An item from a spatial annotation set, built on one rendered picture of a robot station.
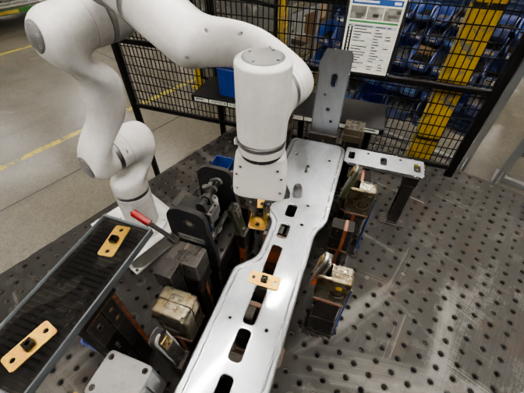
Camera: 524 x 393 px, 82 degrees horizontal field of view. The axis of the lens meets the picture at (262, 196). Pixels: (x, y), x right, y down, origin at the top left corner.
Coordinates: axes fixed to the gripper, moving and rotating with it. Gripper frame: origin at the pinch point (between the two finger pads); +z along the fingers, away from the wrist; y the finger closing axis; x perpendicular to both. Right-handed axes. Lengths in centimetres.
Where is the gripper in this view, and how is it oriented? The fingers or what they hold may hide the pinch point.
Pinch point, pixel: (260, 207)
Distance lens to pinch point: 64.9
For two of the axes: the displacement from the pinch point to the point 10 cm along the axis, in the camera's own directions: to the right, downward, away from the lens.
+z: -0.2, 6.8, 7.3
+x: 1.7, -7.2, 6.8
